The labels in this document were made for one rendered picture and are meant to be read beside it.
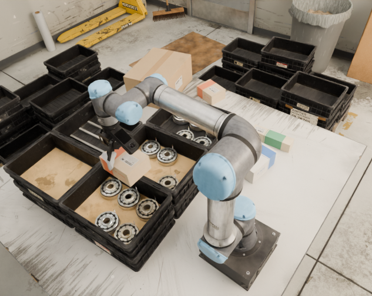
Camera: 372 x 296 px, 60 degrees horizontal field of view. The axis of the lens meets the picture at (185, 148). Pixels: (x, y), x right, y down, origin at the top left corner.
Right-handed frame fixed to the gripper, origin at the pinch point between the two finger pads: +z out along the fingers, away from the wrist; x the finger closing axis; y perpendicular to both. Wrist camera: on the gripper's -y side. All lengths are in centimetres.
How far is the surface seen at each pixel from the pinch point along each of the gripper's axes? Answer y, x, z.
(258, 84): 28, -168, 73
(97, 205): 12.5, 13.4, 27.3
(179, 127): 15, -49, 27
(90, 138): 50, -14, 27
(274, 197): -47, -47, 41
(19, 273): 75, 57, 110
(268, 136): -26, -78, 35
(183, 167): -5.1, -27.5, 27.5
